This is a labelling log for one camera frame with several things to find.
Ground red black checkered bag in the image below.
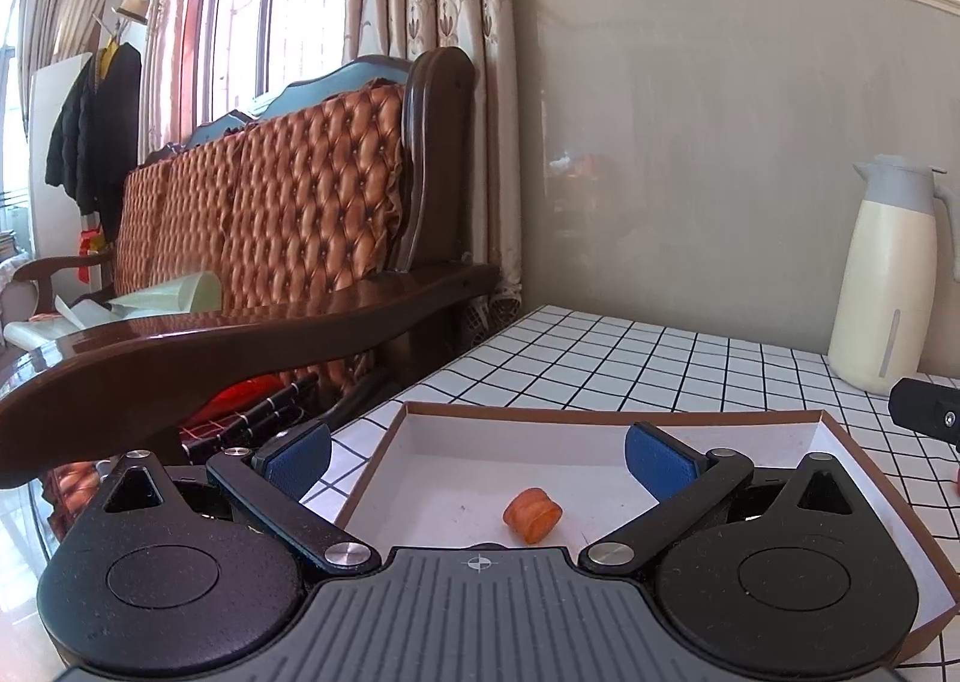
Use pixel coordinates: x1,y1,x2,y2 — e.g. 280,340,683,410
179,373,319,464

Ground cream thermos jug grey lid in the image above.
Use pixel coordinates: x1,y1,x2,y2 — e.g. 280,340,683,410
828,154,958,395

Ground orange tangerine piece in box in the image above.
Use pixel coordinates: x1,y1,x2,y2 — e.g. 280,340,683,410
503,487,563,545

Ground brown white cardboard box tray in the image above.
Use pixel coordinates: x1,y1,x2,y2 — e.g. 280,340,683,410
335,402,958,659

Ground white black grid tablecloth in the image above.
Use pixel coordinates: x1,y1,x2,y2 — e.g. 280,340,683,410
299,303,960,682

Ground pale green paper roll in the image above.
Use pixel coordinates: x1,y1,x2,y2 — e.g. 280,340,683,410
107,271,223,318

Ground brown tufted sofa cushion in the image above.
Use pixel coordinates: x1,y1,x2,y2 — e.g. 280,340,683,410
110,80,407,398

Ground black jacket hanging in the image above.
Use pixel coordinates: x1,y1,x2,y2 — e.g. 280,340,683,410
44,44,142,244

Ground straw hat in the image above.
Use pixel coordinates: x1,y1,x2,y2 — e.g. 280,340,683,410
112,0,151,26

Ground beige patterned curtain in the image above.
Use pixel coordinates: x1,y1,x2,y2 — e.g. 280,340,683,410
345,0,523,345

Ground window with red frame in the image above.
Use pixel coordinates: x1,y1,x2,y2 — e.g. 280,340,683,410
140,0,347,154

